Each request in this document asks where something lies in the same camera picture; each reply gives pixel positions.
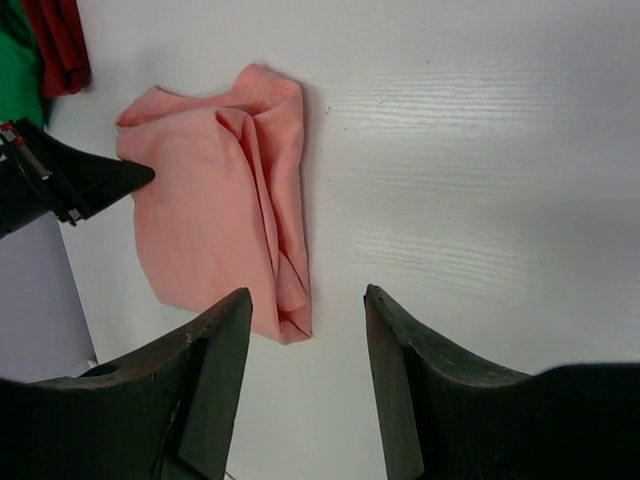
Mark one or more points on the green folded t shirt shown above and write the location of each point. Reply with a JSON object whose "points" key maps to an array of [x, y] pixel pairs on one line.
{"points": [[21, 68]]}

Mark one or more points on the pink t shirt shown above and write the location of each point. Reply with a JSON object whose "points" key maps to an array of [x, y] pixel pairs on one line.
{"points": [[224, 210]]}

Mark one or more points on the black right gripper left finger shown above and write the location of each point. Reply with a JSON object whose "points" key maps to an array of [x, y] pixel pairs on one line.
{"points": [[166, 410]]}

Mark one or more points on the red folded t shirt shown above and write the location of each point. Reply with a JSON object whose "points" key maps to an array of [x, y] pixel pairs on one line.
{"points": [[58, 31]]}

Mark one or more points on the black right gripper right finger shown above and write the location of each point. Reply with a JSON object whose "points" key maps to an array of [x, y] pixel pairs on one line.
{"points": [[447, 413]]}

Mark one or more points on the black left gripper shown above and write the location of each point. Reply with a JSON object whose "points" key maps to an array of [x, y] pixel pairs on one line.
{"points": [[29, 156]]}

